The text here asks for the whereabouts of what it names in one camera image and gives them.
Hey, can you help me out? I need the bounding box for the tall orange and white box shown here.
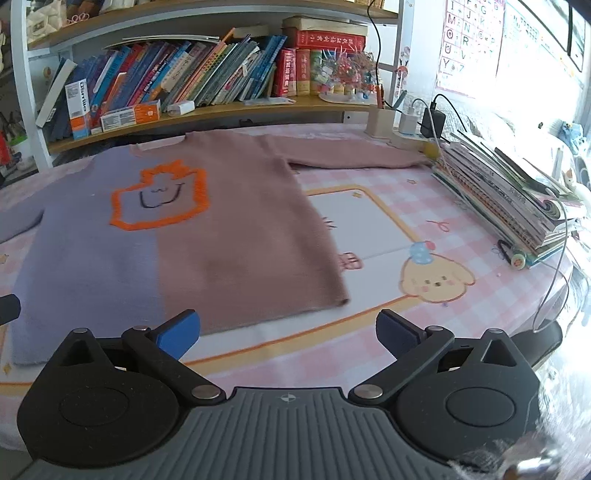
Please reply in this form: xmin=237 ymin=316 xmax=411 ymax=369
xmin=65 ymin=78 xmax=92 ymax=140

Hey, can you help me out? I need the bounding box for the white wall chart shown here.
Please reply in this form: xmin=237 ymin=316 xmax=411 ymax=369
xmin=496 ymin=0 xmax=571 ymax=93

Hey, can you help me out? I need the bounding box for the wooden bookshelf with white frame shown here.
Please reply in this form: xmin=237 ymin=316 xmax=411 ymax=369
xmin=9 ymin=0 xmax=407 ymax=169

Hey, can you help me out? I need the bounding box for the white power strip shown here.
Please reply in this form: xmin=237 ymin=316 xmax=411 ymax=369
xmin=392 ymin=131 xmax=439 ymax=151

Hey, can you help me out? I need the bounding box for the row of colourful books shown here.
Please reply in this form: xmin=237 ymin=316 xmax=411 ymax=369
xmin=34 ymin=28 xmax=287 ymax=139

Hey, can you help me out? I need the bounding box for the long orange and white box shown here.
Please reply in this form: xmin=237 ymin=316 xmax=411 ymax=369
xmin=99 ymin=100 xmax=162 ymax=132

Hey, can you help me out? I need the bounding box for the black hanging cable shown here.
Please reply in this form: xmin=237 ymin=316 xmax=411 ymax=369
xmin=367 ymin=0 xmax=385 ymax=88

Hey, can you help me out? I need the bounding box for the blue toy figure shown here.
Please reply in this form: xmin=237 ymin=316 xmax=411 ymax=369
xmin=556 ymin=121 xmax=583 ymax=153

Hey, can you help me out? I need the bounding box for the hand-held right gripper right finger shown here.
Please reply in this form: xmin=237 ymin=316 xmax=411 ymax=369
xmin=348 ymin=309 xmax=532 ymax=402

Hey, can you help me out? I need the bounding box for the stack of books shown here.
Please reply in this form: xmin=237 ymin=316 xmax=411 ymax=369
xmin=431 ymin=130 xmax=587 ymax=268

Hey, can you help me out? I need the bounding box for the row of thick red books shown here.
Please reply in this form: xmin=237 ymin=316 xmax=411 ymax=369
xmin=273 ymin=47 xmax=324 ymax=97

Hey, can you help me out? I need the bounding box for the colourful flower ornament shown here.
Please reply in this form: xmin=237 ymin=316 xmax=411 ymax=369
xmin=318 ymin=48 xmax=375 ymax=103

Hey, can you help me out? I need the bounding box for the white cable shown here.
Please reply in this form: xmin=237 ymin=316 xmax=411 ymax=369
xmin=533 ymin=194 xmax=573 ymax=333

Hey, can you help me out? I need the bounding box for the thick red book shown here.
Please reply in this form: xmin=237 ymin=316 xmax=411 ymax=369
xmin=283 ymin=28 xmax=367 ymax=51

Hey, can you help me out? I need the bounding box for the purple and brown knit sweater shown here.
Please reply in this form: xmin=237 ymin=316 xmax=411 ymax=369
xmin=0 ymin=130 xmax=432 ymax=367

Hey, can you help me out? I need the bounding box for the pink checkered cartoon table mat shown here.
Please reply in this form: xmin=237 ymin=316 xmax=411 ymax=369
xmin=0 ymin=122 xmax=583 ymax=457

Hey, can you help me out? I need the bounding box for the black charger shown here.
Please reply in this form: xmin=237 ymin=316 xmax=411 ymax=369
xmin=420 ymin=109 xmax=446 ymax=138

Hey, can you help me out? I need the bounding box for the beige pen holder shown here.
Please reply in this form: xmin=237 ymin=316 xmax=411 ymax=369
xmin=366 ymin=104 xmax=395 ymax=138

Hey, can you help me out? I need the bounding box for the small round trinket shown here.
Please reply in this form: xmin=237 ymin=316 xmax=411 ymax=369
xmin=498 ymin=240 xmax=528 ymax=268

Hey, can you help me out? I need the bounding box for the pink alphabet wall poster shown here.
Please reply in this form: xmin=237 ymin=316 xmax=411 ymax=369
xmin=435 ymin=0 xmax=506 ymax=95

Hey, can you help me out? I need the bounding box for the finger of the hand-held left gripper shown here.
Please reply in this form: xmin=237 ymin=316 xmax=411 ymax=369
xmin=0 ymin=294 xmax=22 ymax=326

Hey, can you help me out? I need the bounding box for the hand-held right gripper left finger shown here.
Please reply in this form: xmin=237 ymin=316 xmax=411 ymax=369
xmin=46 ymin=310 xmax=227 ymax=401

